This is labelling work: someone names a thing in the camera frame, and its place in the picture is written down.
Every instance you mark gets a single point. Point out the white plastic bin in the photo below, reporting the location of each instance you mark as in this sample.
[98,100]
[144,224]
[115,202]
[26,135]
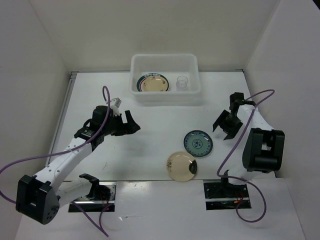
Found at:
[171,66]

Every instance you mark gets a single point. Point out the beige plate with calligraphy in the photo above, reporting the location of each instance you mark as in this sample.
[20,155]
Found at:
[181,166]

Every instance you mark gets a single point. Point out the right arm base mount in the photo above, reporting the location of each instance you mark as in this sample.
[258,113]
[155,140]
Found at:
[220,197]

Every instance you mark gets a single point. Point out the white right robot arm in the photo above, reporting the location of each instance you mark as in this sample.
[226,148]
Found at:
[263,149]

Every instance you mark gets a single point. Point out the beige flower pattern plate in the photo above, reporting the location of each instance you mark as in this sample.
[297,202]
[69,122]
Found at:
[153,84]

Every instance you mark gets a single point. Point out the teal red ring plate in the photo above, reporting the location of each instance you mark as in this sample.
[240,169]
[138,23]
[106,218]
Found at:
[150,75]

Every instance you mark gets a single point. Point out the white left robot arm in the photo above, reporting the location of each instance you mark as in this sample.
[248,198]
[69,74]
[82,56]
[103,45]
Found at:
[41,196]

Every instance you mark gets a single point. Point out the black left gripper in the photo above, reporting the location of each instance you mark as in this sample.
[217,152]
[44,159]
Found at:
[130,127]

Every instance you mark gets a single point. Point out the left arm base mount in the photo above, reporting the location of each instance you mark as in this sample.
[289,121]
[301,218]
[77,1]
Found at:
[104,198]

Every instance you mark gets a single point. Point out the blue patterned small plate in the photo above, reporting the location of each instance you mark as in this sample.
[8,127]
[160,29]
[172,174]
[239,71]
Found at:
[198,143]

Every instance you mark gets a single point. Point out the clear glass cup in bin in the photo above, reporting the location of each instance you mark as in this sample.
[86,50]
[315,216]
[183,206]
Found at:
[182,83]

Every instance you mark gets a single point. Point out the aluminium table edge rail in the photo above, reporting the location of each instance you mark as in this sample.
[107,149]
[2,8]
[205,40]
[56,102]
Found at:
[66,100]

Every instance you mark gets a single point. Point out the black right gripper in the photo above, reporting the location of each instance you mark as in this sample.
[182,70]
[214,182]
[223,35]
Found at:
[234,130]

